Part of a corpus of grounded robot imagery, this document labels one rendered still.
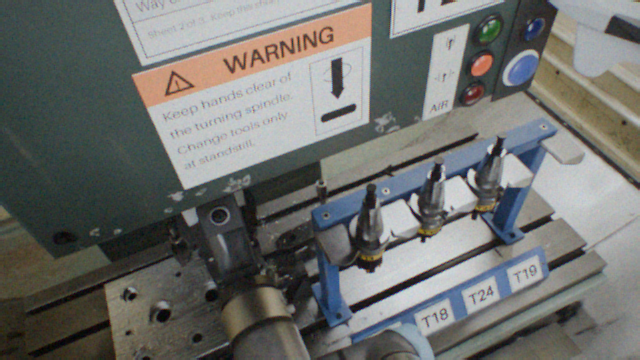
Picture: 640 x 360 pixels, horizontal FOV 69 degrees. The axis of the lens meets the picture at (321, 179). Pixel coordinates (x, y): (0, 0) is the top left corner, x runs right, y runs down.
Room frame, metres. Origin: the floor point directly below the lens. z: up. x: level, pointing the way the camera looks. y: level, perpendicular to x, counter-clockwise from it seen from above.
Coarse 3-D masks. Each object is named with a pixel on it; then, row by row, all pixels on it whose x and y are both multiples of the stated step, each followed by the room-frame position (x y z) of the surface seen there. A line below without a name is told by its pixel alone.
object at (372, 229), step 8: (360, 208) 0.39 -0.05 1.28; (368, 208) 0.38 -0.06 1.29; (376, 208) 0.38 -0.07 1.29; (360, 216) 0.39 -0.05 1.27; (368, 216) 0.38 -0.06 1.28; (376, 216) 0.38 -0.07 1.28; (360, 224) 0.39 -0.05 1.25; (368, 224) 0.38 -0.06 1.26; (376, 224) 0.38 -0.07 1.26; (360, 232) 0.38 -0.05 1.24; (368, 232) 0.38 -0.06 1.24; (376, 232) 0.38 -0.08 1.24; (368, 240) 0.37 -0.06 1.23
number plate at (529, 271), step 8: (536, 256) 0.46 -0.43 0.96; (520, 264) 0.45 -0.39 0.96; (528, 264) 0.45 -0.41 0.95; (536, 264) 0.45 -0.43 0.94; (512, 272) 0.43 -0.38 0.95; (520, 272) 0.44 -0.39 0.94; (528, 272) 0.44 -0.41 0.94; (536, 272) 0.44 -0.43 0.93; (512, 280) 0.42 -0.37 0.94; (520, 280) 0.42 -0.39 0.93; (528, 280) 0.42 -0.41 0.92; (536, 280) 0.43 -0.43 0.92; (512, 288) 0.41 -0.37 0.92
